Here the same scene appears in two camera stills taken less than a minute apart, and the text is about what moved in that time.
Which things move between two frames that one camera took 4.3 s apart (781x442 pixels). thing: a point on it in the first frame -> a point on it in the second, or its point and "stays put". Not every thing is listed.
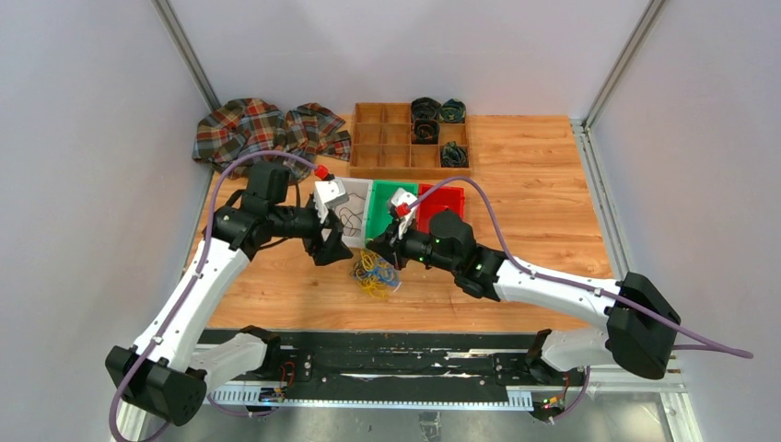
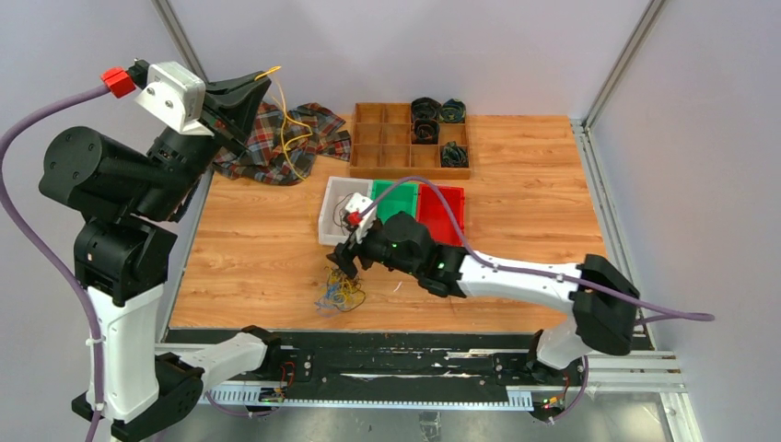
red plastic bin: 446,198 stays put
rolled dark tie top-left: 425,109 stays put
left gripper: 333,248 -> 231,105
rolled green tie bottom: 453,156 stays put
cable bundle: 375,276 -> 342,292
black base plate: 415,361 stays put
